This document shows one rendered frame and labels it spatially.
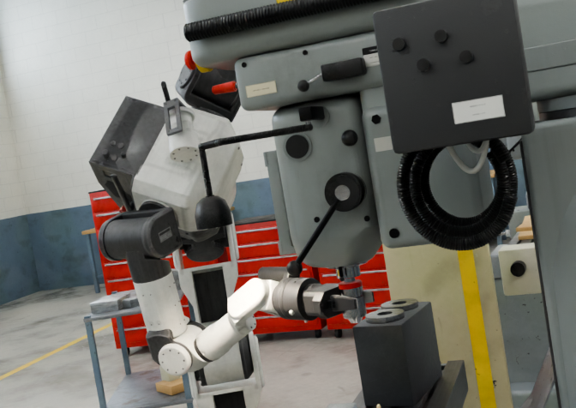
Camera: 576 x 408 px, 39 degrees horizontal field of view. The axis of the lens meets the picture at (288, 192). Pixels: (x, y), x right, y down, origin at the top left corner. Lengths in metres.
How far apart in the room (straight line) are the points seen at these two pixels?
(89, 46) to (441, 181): 11.17
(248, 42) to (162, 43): 10.36
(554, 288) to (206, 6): 0.79
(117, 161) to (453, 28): 0.98
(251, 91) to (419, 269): 1.97
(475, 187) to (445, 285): 1.95
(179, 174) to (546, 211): 0.86
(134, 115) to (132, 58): 10.11
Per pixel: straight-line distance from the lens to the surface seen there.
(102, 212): 7.16
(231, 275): 2.20
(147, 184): 1.88
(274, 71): 1.51
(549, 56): 1.44
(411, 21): 1.20
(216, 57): 1.55
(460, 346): 3.43
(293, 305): 1.69
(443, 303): 3.39
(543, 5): 1.45
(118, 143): 1.95
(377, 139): 1.46
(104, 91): 12.31
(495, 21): 1.19
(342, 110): 1.50
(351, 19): 1.47
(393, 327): 1.85
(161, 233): 1.82
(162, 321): 1.87
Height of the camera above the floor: 1.55
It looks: 3 degrees down
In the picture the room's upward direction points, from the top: 9 degrees counter-clockwise
